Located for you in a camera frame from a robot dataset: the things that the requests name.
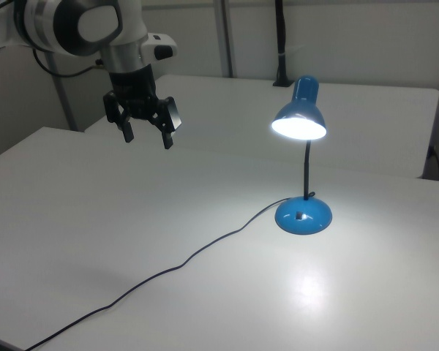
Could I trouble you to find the black camera stand pole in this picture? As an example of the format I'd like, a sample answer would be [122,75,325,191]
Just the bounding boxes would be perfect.
[271,0,294,88]

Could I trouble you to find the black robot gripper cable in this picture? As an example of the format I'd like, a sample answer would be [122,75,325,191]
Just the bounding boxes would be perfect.
[31,48,105,78]

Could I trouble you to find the grey metal partition post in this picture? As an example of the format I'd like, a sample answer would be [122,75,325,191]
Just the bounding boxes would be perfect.
[49,50,78,132]
[212,0,239,78]

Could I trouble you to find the blue desk lamp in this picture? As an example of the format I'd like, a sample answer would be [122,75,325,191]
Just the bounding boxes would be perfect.
[269,75,333,235]

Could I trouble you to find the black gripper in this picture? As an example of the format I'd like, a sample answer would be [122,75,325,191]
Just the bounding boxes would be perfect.
[102,64,185,151]

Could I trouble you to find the black lamp power cable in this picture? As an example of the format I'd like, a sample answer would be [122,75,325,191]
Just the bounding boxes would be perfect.
[23,190,318,351]

